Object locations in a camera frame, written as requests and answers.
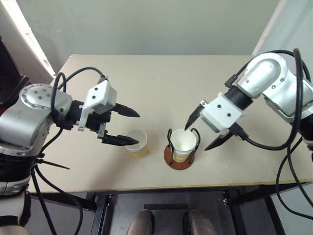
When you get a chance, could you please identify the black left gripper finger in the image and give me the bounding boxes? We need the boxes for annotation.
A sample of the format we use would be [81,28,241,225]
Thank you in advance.
[102,133,141,147]
[114,102,141,118]

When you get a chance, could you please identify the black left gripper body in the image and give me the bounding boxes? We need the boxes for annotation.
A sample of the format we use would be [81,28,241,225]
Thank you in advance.
[84,109,113,145]

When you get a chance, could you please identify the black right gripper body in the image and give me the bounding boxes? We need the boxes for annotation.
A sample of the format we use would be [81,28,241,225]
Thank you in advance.
[218,130,235,139]

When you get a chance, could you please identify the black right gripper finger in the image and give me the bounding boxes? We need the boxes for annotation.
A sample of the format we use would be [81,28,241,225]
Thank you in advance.
[204,132,235,151]
[184,100,205,131]

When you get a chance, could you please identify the white paper cup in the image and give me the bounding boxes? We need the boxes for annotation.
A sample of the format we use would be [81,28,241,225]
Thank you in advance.
[124,129,149,160]
[170,128,198,164]

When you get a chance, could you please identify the dark rounded shape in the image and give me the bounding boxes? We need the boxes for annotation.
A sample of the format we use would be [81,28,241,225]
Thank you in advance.
[187,210,218,235]
[128,210,155,235]

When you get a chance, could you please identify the dark cabinet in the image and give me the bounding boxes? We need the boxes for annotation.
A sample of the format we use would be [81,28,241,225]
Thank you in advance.
[0,35,31,106]

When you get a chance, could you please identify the white leaning board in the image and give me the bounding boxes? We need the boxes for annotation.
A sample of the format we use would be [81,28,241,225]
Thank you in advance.
[0,0,57,79]

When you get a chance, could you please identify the beige robot body cover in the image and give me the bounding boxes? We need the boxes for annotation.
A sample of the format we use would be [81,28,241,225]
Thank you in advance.
[0,190,32,235]

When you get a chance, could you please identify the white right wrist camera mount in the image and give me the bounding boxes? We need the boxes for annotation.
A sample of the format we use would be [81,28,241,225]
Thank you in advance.
[199,94,246,134]

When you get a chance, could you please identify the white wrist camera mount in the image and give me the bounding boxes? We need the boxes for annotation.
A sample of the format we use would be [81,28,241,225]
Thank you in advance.
[77,80,118,132]
[199,94,246,134]

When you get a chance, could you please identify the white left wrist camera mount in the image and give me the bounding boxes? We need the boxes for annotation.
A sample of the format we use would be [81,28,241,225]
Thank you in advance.
[77,80,118,132]

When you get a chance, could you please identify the black wire cup holder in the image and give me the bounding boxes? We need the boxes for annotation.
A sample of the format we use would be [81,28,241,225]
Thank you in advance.
[163,127,202,171]

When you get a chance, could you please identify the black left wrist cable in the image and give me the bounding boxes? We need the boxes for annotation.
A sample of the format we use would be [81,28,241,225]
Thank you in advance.
[36,67,109,157]

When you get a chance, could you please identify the black cable tie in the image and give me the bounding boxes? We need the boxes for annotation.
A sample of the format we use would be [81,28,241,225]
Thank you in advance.
[36,158,70,171]

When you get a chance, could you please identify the black hanging right cable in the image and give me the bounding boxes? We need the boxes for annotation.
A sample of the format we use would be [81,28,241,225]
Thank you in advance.
[275,137,313,223]

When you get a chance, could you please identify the black hanging cable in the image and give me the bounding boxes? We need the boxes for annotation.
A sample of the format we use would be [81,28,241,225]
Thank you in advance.
[29,165,84,235]
[275,137,313,223]

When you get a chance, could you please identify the black metal table frame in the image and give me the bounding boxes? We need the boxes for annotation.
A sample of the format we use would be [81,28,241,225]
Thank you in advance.
[29,181,308,235]

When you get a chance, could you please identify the thick black right wrist cable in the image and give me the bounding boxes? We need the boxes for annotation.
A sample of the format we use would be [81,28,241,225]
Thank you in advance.
[230,47,309,150]

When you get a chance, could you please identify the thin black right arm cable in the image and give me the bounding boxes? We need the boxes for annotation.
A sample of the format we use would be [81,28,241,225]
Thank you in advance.
[224,50,313,88]

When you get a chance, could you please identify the black hanging left cable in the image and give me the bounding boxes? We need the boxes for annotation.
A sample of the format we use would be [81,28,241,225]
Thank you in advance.
[29,165,84,235]

